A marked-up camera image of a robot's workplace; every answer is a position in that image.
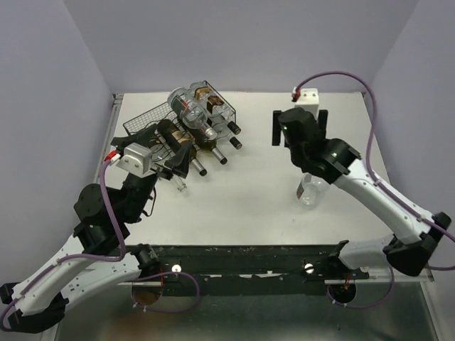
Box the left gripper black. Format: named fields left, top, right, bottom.
left=114, top=124, right=195, bottom=223

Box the black wire wine rack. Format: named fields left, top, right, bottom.
left=122, top=81, right=237, bottom=171

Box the olive green wine bottle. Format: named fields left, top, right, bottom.
left=190, top=129, right=228, bottom=165

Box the round clear bottle silver cap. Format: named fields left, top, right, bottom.
left=167, top=87, right=218, bottom=141

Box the clear square bottle black label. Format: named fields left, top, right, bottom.
left=210, top=114, right=242, bottom=150

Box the round clear flask bottle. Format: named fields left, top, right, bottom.
left=296, top=173, right=330, bottom=210

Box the square clear bottle dark cap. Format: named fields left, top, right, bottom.
left=189, top=81, right=236, bottom=123

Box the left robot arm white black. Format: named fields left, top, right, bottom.
left=1, top=126, right=192, bottom=334

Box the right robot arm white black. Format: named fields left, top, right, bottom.
left=272, top=107, right=451, bottom=278

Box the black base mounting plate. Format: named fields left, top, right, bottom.
left=106, top=243, right=417, bottom=298

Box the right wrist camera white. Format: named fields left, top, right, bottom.
left=291, top=87, right=319, bottom=118

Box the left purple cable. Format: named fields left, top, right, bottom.
left=0, top=161, right=200, bottom=331

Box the purple cable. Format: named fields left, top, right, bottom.
left=296, top=71, right=455, bottom=308
left=0, top=161, right=200, bottom=331

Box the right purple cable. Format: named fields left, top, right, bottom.
left=296, top=71, right=455, bottom=308

